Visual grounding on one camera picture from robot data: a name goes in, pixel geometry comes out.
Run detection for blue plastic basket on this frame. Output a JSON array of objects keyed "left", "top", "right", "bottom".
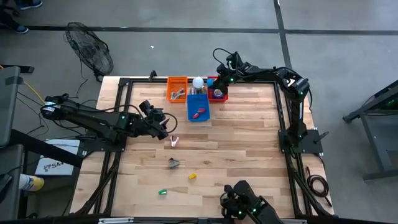
[{"left": 187, "top": 93, "right": 211, "bottom": 123}]

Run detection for grey equipment cart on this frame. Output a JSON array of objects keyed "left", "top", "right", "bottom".
[{"left": 0, "top": 64, "right": 35, "bottom": 221}]

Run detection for orange plastic basket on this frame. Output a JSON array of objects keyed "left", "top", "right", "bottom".
[{"left": 166, "top": 76, "right": 189, "bottom": 104}]

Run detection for person's shoe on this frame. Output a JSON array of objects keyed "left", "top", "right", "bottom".
[
  {"left": 12, "top": 24, "right": 30, "bottom": 35},
  {"left": 14, "top": 0, "right": 44, "bottom": 11}
]

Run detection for coiled black cable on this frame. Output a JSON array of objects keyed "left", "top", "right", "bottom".
[{"left": 305, "top": 166, "right": 333, "bottom": 208}]

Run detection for black aluminium table frame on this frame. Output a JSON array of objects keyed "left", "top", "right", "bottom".
[{"left": 73, "top": 77, "right": 334, "bottom": 218}]

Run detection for black jointed arm green lights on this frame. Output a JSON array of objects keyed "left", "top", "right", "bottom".
[{"left": 219, "top": 179, "right": 285, "bottom": 224}]

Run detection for yellow and white bottle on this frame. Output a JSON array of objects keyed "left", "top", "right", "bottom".
[{"left": 17, "top": 173, "right": 45, "bottom": 192}]

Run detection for white light bulb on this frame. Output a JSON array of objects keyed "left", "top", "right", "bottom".
[{"left": 190, "top": 76, "right": 208, "bottom": 96}]

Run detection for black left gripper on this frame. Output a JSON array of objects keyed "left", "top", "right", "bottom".
[{"left": 138, "top": 99, "right": 171, "bottom": 141}]

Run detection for yellow floor power cable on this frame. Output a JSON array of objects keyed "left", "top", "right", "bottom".
[{"left": 0, "top": 64, "right": 51, "bottom": 109}]

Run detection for silver metal bracket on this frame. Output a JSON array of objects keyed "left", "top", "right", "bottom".
[
  {"left": 98, "top": 217, "right": 135, "bottom": 224},
  {"left": 271, "top": 218, "right": 308, "bottom": 224}
]

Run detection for black diagonal bar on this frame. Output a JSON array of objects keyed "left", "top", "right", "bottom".
[{"left": 10, "top": 128, "right": 85, "bottom": 169}]

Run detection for white printed paper sign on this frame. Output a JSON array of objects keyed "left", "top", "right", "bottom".
[{"left": 34, "top": 138, "right": 81, "bottom": 177}]

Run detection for red plastic basket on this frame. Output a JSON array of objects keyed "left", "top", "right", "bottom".
[{"left": 206, "top": 75, "right": 229, "bottom": 104}]

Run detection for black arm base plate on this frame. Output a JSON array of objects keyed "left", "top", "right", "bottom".
[
  {"left": 75, "top": 135, "right": 128, "bottom": 154},
  {"left": 277, "top": 128, "right": 330, "bottom": 155}
]

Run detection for dark metal stand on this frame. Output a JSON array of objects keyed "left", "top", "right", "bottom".
[{"left": 342, "top": 79, "right": 398, "bottom": 182}]

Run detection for black floor fan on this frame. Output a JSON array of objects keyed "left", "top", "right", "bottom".
[{"left": 63, "top": 21, "right": 114, "bottom": 83}]

